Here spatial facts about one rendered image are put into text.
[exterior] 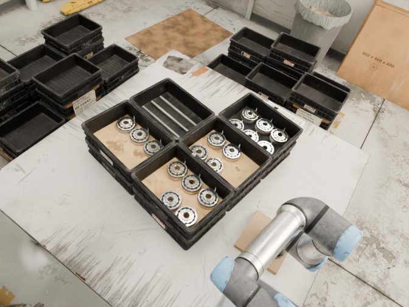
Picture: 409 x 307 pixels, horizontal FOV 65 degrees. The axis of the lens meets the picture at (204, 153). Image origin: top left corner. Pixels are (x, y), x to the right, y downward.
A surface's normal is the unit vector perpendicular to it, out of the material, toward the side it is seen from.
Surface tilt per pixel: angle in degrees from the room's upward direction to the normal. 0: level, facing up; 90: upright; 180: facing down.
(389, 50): 79
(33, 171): 0
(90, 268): 0
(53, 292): 0
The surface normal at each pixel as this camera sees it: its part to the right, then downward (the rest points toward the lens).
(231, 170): 0.12, -0.61
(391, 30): -0.53, 0.51
